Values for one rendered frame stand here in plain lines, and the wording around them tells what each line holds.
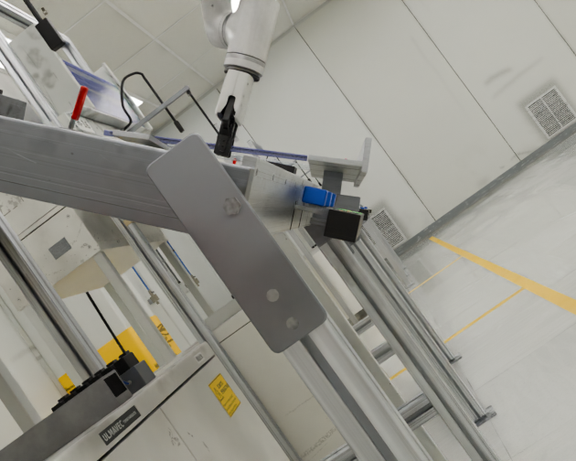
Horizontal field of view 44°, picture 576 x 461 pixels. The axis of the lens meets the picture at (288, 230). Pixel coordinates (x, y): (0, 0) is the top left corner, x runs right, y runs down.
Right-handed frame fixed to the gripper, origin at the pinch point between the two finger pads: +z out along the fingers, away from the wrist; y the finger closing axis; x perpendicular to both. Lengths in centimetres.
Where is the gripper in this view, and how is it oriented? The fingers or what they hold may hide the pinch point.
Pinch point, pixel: (224, 145)
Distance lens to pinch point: 149.6
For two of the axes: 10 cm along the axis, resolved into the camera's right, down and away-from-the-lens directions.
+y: -0.5, -0.2, -10.0
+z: -2.4, 9.7, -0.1
